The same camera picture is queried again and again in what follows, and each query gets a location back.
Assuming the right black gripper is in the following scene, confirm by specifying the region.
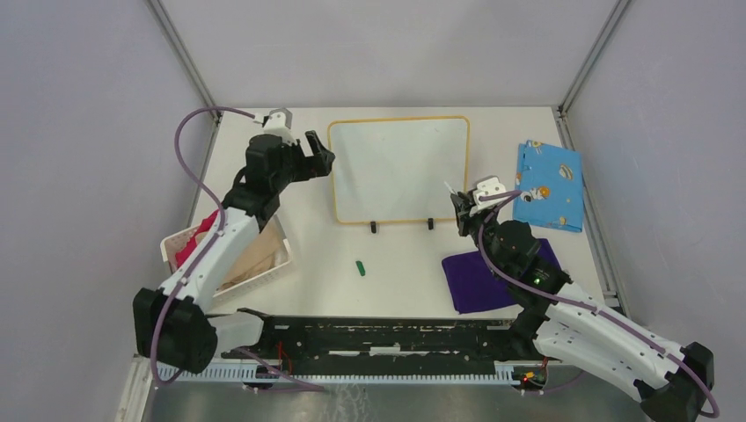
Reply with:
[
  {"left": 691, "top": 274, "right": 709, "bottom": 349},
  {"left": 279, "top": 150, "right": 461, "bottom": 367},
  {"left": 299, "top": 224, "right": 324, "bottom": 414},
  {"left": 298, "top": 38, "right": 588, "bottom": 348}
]
[{"left": 451, "top": 191, "right": 506, "bottom": 278}]

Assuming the yellow framed whiteboard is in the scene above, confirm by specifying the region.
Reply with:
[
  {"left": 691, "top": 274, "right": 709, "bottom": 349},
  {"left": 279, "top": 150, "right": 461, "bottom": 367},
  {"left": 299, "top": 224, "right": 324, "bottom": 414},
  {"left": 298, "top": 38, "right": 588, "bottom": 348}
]
[{"left": 327, "top": 115, "right": 471, "bottom": 224}]

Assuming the green marker cap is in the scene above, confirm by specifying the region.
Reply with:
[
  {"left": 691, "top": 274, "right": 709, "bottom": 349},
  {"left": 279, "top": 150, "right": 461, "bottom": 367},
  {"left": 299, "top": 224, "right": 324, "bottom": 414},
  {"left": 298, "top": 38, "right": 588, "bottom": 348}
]
[{"left": 355, "top": 260, "right": 366, "bottom": 277}]

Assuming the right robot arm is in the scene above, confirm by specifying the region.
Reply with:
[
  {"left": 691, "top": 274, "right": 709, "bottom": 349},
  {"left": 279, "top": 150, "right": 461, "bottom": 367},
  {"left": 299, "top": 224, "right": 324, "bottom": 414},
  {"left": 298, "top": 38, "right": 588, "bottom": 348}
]
[{"left": 450, "top": 190, "right": 720, "bottom": 421}]

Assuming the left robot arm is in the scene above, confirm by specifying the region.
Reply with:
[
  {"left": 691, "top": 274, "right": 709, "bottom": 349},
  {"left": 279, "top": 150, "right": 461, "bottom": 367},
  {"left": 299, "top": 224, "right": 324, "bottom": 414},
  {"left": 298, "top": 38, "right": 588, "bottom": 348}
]
[{"left": 133, "top": 130, "right": 335, "bottom": 374}]

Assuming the purple cloth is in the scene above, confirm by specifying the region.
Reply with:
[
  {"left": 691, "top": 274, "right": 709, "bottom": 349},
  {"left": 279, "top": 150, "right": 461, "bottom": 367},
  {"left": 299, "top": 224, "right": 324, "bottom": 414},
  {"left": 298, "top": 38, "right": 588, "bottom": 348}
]
[{"left": 442, "top": 238, "right": 563, "bottom": 315}]

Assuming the blue cartoon cloth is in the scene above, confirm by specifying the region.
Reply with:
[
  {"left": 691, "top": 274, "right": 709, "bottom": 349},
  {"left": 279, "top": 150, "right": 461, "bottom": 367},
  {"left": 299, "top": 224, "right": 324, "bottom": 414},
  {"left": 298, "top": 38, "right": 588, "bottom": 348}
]
[{"left": 513, "top": 140, "right": 584, "bottom": 233}]

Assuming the tan cloth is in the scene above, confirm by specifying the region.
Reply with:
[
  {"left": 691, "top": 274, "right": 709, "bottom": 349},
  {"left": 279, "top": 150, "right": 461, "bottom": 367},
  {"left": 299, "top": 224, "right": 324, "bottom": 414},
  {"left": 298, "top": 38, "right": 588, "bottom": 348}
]
[{"left": 217, "top": 221, "right": 283, "bottom": 292}]

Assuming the red cloth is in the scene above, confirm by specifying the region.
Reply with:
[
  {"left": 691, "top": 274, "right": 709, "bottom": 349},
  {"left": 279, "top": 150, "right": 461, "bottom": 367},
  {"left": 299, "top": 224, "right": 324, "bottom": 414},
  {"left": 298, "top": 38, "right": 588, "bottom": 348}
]
[{"left": 174, "top": 210, "right": 219, "bottom": 268}]

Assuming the white plastic basket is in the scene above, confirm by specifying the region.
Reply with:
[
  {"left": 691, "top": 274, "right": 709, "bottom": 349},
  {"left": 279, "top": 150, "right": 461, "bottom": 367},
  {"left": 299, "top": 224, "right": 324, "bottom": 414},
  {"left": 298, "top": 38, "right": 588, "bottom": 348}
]
[{"left": 160, "top": 216, "right": 292, "bottom": 307}]

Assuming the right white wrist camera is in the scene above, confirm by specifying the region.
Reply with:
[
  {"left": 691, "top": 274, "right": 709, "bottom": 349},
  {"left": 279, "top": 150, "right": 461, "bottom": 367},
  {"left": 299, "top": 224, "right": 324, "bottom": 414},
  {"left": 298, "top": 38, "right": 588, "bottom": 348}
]
[{"left": 470, "top": 176, "right": 508, "bottom": 216}]

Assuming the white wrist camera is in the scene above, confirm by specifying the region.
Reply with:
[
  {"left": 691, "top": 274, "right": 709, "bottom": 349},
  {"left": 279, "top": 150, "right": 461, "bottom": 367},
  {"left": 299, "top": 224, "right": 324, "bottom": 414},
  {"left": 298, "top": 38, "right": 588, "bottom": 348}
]
[
  {"left": 253, "top": 108, "right": 296, "bottom": 144},
  {"left": 470, "top": 176, "right": 508, "bottom": 216}
]

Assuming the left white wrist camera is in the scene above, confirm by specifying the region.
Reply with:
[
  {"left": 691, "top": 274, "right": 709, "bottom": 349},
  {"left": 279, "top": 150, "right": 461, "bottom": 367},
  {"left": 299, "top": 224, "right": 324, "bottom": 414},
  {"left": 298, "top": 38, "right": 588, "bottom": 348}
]
[{"left": 253, "top": 108, "right": 296, "bottom": 144}]

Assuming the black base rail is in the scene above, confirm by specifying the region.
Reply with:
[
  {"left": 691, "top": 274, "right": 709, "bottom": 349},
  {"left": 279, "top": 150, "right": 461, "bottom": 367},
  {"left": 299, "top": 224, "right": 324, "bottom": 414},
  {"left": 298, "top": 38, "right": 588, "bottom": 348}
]
[{"left": 249, "top": 314, "right": 544, "bottom": 375}]

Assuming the left aluminium frame post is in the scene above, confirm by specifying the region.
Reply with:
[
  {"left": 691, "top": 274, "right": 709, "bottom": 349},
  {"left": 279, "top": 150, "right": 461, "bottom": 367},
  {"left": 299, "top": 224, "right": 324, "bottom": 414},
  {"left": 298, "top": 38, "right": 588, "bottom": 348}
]
[{"left": 144, "top": 0, "right": 216, "bottom": 106}]

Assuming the aluminium frame post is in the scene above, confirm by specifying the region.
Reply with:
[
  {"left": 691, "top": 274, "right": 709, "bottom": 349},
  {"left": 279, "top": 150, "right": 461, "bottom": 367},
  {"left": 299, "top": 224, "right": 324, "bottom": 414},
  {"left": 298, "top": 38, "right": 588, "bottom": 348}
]
[
  {"left": 557, "top": 0, "right": 634, "bottom": 118},
  {"left": 144, "top": 0, "right": 216, "bottom": 106}
]

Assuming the right aluminium frame post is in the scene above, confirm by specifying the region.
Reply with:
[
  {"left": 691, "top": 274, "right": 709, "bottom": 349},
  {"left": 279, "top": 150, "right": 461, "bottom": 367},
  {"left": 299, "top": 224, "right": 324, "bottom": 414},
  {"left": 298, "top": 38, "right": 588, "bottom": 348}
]
[{"left": 557, "top": 0, "right": 634, "bottom": 118}]

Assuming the white slotted cable duct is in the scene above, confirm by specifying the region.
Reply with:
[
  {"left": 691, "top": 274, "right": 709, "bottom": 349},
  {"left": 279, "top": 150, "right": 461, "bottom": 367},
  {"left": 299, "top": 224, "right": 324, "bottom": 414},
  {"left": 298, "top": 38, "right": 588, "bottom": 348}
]
[{"left": 177, "top": 362, "right": 520, "bottom": 386}]

